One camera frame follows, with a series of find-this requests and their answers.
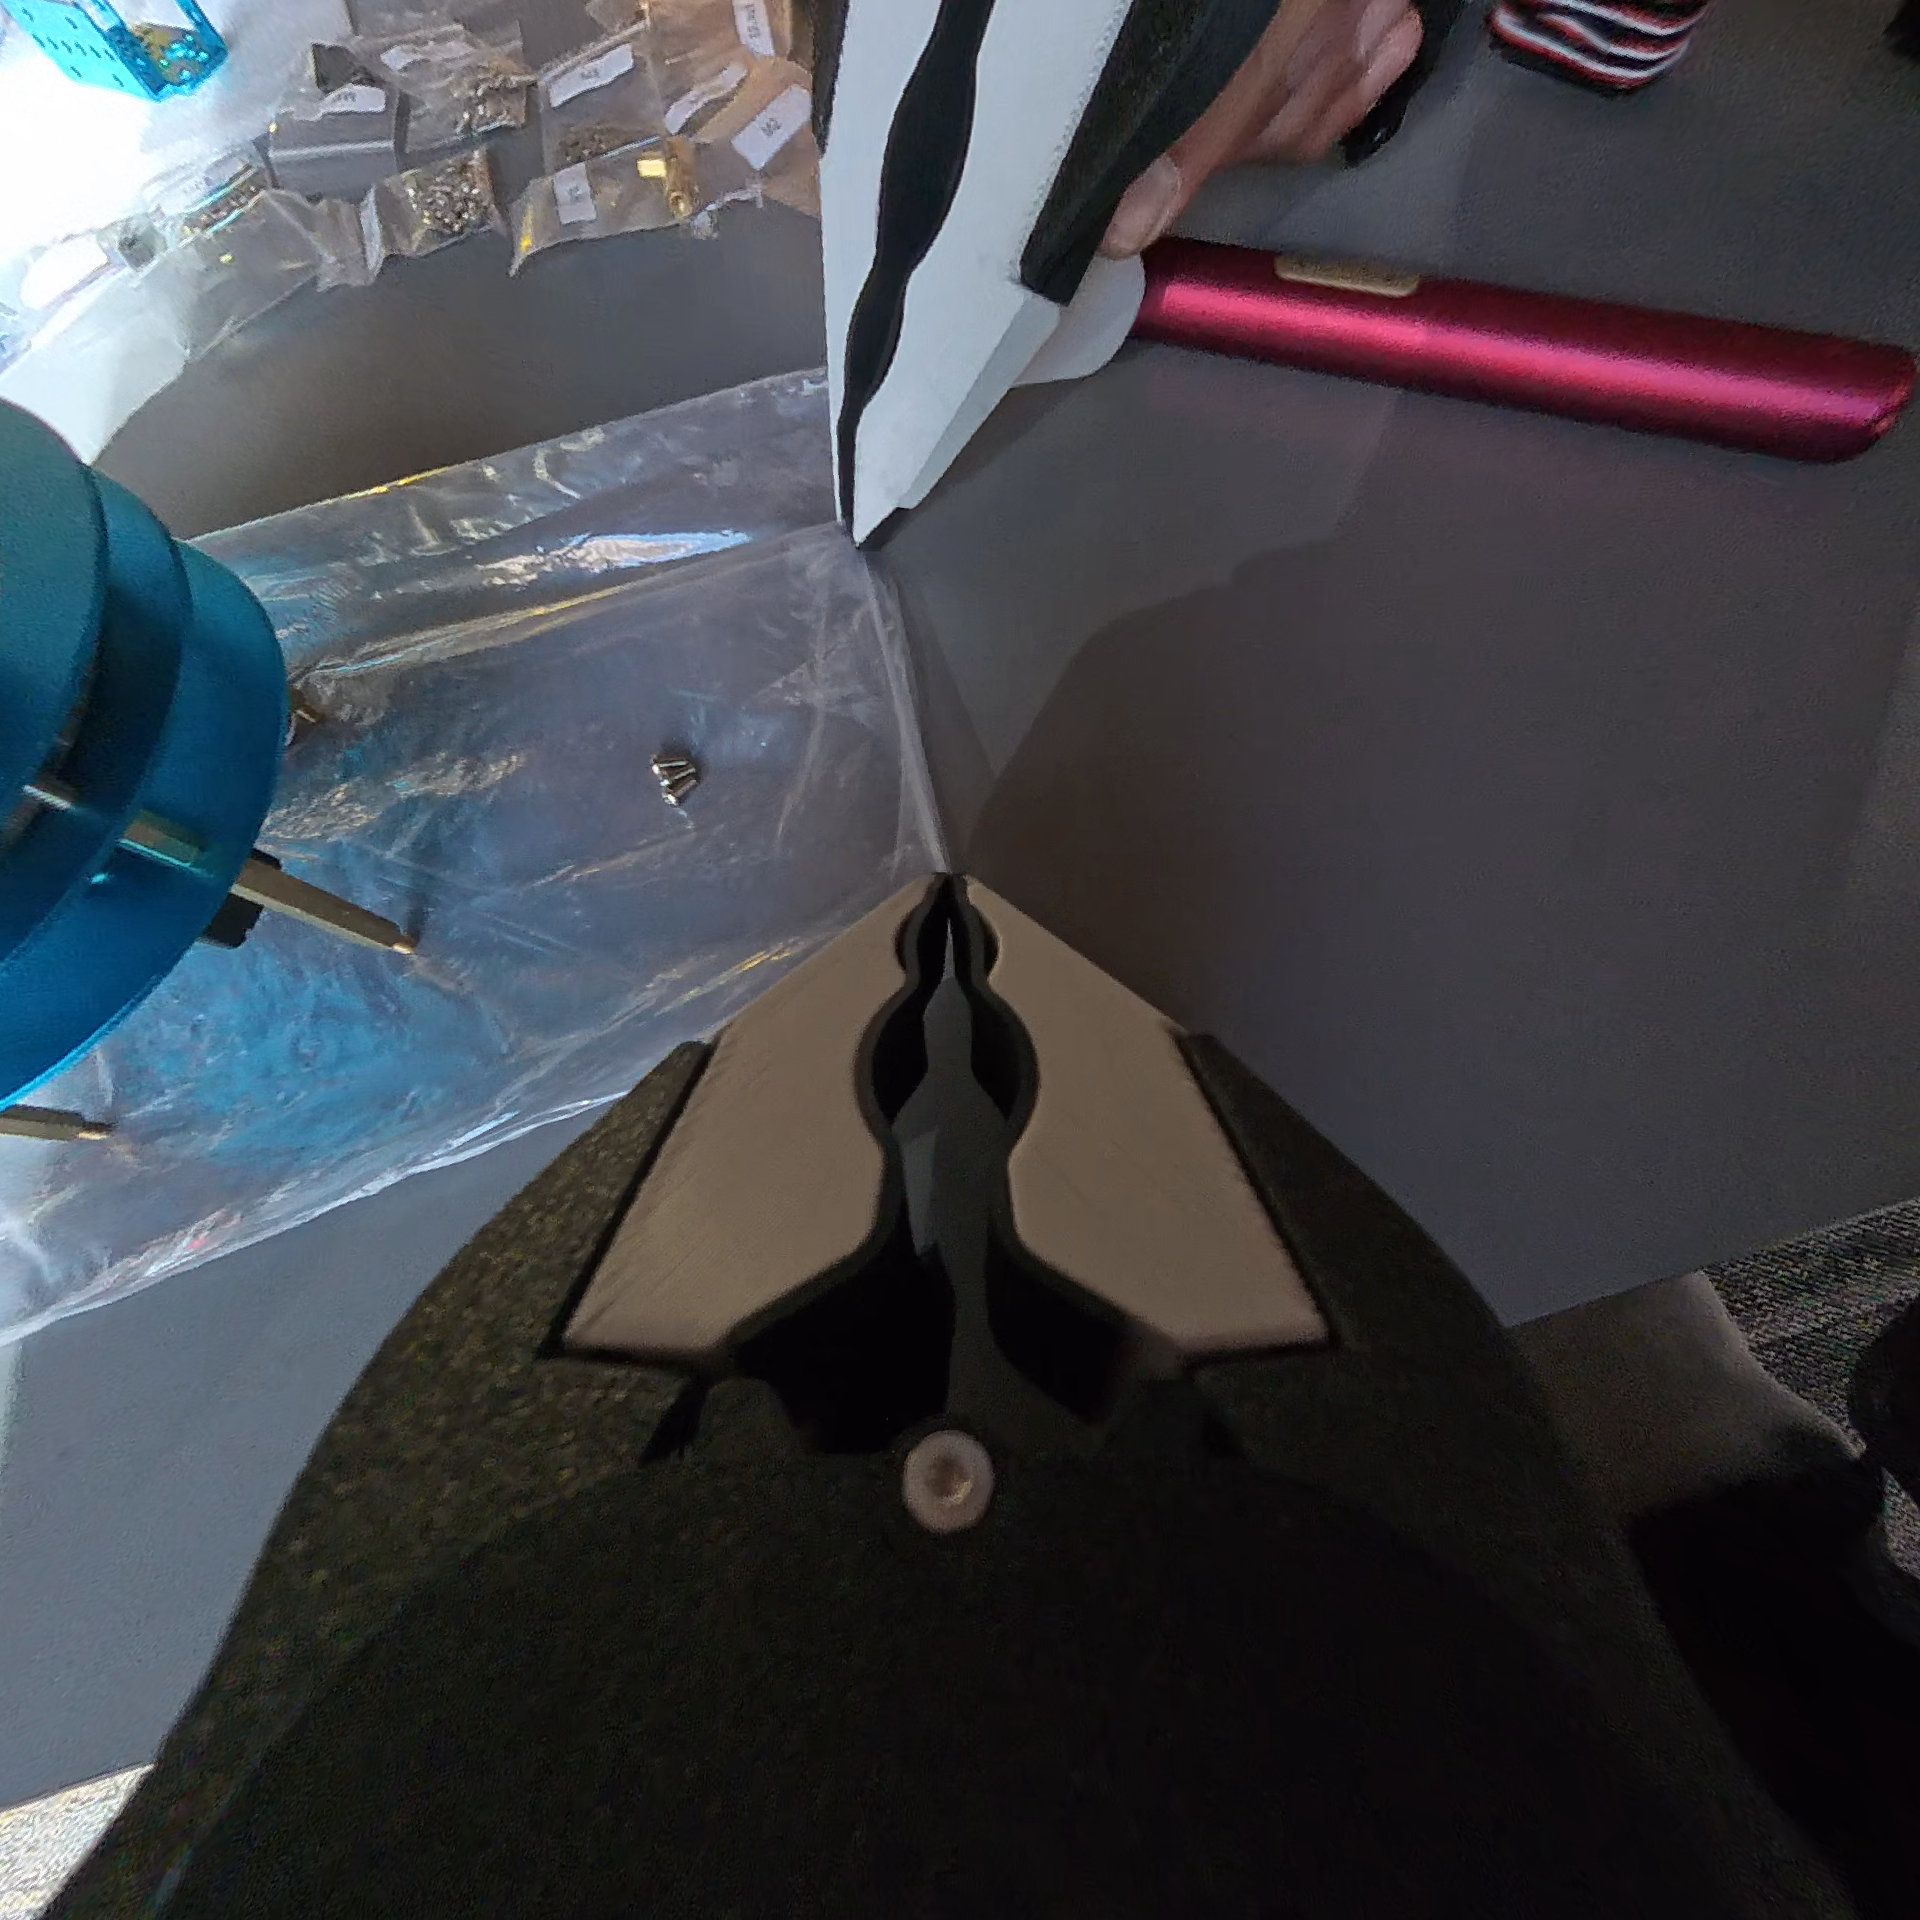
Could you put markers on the person's right hand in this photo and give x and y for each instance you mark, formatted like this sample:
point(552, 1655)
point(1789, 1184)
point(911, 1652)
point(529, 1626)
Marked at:
point(1304, 74)

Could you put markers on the grey desk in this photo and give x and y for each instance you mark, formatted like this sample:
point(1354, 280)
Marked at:
point(1425, 751)

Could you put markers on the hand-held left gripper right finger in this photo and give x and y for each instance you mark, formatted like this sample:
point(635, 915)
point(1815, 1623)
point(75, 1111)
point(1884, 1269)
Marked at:
point(1141, 1171)

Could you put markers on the blue toy robot arm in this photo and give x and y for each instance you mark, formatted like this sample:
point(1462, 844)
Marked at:
point(135, 721)

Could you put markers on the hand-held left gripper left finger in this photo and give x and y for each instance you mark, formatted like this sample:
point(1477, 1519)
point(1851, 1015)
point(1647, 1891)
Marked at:
point(751, 1171)

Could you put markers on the clear plastic bag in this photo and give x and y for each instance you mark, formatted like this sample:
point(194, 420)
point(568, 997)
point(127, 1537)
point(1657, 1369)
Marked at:
point(601, 630)

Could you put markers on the pile of small screw bags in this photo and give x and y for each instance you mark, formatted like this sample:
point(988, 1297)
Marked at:
point(451, 194)

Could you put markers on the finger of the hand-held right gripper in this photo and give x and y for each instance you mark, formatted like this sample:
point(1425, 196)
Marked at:
point(859, 90)
point(1021, 135)

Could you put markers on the blue metal bracket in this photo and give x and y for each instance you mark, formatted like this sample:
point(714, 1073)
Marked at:
point(142, 39)

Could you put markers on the red electric screwdriver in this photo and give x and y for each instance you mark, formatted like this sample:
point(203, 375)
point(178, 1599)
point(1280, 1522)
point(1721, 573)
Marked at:
point(1575, 353)

